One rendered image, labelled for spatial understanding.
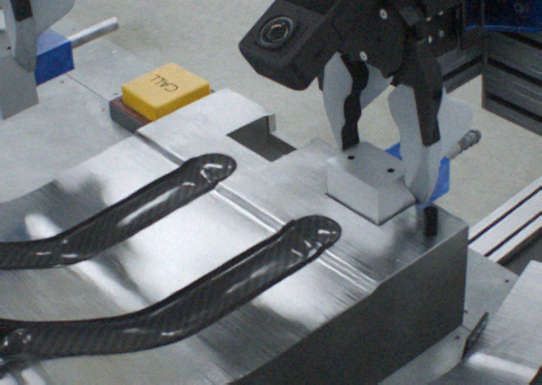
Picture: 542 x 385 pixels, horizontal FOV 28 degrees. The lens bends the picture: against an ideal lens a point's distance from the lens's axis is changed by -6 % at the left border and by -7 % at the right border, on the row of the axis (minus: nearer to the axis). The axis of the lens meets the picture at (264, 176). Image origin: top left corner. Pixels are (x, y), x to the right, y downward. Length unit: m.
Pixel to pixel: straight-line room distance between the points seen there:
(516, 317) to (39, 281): 0.31
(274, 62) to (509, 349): 0.23
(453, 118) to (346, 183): 0.09
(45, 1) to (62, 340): 0.30
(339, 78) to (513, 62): 0.50
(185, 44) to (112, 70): 1.80
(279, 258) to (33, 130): 0.41
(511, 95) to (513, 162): 1.19
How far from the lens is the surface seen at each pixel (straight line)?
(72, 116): 1.09
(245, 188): 0.80
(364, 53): 0.72
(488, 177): 2.38
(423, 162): 0.72
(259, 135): 0.88
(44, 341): 0.66
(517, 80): 1.23
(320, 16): 0.65
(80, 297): 0.72
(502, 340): 0.72
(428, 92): 0.69
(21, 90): 0.90
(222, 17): 3.08
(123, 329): 0.70
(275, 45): 0.65
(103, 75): 1.16
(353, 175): 0.75
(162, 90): 1.03
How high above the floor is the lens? 1.34
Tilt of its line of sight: 34 degrees down
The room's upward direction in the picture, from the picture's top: 5 degrees counter-clockwise
